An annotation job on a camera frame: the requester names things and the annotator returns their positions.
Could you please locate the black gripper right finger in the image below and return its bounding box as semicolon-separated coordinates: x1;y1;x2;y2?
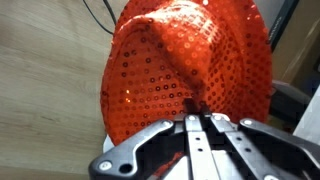
199;100;320;180

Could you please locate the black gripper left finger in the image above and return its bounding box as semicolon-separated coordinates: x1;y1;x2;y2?
88;98;214;180

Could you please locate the red sequin hat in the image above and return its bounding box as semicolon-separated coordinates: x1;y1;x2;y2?
99;0;275;178

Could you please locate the black floor cable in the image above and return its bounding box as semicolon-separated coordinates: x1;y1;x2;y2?
82;0;118;36

